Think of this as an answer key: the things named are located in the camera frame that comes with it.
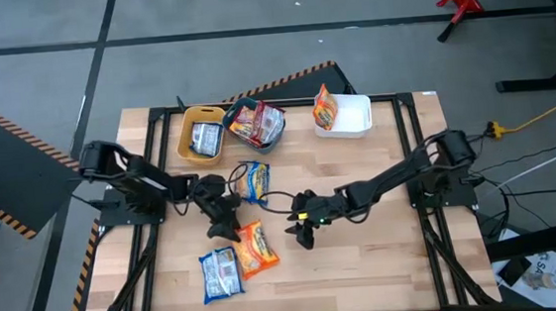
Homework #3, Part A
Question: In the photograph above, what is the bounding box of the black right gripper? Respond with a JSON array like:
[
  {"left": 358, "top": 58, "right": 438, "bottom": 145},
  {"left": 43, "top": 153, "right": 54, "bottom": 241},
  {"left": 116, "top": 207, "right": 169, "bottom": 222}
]
[{"left": 282, "top": 187, "right": 346, "bottom": 253}]

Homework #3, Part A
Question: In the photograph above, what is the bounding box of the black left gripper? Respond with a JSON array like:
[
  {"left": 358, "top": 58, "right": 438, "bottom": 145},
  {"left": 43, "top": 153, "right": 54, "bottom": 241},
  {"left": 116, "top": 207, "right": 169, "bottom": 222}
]
[{"left": 193, "top": 171, "right": 245, "bottom": 246}]

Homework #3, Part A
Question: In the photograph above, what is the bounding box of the yellow plastic bin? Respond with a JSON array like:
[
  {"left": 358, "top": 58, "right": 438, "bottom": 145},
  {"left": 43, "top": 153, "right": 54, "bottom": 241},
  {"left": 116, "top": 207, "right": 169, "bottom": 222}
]
[{"left": 172, "top": 103, "right": 233, "bottom": 168}]

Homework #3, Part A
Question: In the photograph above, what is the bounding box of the black phone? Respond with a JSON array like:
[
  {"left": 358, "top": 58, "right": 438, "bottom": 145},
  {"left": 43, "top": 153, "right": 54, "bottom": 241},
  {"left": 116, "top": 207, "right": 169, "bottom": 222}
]
[{"left": 495, "top": 254, "right": 536, "bottom": 288}]

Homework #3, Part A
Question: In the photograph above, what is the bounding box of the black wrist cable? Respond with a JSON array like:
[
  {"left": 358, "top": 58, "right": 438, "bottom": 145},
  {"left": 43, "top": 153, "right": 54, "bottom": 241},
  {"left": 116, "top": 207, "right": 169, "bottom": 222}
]
[
  {"left": 225, "top": 160, "right": 253, "bottom": 196},
  {"left": 259, "top": 187, "right": 304, "bottom": 217}
]

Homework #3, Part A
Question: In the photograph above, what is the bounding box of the black desk frame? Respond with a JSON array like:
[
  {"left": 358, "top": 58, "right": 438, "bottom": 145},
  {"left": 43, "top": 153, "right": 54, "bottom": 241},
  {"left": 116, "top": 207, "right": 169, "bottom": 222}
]
[{"left": 447, "top": 0, "right": 556, "bottom": 98}]

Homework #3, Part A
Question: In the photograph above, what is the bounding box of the blue Maruchan noodle pack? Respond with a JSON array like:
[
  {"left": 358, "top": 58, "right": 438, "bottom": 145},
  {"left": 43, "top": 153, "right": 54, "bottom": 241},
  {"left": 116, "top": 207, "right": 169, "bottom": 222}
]
[
  {"left": 235, "top": 158, "right": 274, "bottom": 209},
  {"left": 197, "top": 245, "right": 247, "bottom": 305},
  {"left": 187, "top": 119, "right": 227, "bottom": 160}
]

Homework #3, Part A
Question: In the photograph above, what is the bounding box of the black floor cable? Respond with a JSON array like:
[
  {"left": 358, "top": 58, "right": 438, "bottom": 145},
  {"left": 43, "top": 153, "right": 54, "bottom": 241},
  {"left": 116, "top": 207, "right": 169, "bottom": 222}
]
[{"left": 481, "top": 171, "right": 556, "bottom": 240}]

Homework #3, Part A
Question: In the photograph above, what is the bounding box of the black hazard-striped floor mat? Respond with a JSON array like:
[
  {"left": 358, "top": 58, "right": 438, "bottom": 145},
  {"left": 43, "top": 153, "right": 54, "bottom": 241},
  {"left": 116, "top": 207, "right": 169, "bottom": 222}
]
[
  {"left": 0, "top": 80, "right": 91, "bottom": 243},
  {"left": 221, "top": 58, "right": 357, "bottom": 105}
]

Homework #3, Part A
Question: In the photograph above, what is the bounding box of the black aluminium table frame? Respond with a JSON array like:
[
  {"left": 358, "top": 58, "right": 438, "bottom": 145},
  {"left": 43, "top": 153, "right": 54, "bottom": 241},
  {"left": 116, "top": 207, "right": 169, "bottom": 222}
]
[{"left": 67, "top": 72, "right": 502, "bottom": 311}]

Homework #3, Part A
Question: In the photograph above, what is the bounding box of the teal plastic bin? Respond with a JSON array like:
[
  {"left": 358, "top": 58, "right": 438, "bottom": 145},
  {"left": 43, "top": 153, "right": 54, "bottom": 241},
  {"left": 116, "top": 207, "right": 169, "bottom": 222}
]
[{"left": 220, "top": 93, "right": 289, "bottom": 158}]

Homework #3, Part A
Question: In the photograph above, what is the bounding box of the black desk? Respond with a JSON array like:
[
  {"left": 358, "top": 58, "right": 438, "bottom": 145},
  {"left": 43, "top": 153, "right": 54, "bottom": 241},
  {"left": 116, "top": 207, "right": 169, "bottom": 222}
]
[{"left": 484, "top": 217, "right": 556, "bottom": 262}]

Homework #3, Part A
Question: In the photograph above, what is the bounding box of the white printed paper sheet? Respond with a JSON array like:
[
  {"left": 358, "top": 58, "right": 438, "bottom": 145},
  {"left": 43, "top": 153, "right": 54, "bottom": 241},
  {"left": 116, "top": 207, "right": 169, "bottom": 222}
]
[{"left": 492, "top": 250, "right": 556, "bottom": 311}]

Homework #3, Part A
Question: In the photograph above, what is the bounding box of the yellow cable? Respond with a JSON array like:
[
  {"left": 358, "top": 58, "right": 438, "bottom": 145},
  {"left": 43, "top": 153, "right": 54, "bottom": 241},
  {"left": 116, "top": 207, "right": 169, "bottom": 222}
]
[{"left": 482, "top": 89, "right": 556, "bottom": 140}]

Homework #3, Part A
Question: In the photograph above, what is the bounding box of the hazard-striped floor strip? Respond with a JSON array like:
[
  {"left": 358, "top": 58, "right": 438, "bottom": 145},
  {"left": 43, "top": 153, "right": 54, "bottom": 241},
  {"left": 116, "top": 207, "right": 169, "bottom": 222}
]
[{"left": 57, "top": 218, "right": 110, "bottom": 311}]

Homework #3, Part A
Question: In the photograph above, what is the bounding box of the white plastic bin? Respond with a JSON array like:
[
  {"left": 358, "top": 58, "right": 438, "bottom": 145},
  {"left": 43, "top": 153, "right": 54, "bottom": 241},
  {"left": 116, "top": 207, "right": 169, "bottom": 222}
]
[{"left": 311, "top": 90, "right": 375, "bottom": 143}]

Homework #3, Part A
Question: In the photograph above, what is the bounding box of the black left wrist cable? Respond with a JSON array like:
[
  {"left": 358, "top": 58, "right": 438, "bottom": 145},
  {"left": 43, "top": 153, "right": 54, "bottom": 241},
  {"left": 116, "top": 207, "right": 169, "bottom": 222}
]
[{"left": 225, "top": 160, "right": 253, "bottom": 196}]

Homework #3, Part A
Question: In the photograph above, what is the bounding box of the orange Maruchan noodle pack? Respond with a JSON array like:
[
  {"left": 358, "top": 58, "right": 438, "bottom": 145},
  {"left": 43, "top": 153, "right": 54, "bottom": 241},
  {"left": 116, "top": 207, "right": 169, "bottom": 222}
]
[
  {"left": 231, "top": 218, "right": 282, "bottom": 282},
  {"left": 309, "top": 81, "right": 341, "bottom": 133}
]

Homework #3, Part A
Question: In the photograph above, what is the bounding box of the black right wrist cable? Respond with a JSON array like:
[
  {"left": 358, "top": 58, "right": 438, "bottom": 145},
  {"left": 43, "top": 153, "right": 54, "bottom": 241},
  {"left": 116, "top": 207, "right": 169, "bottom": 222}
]
[{"left": 259, "top": 187, "right": 304, "bottom": 217}]

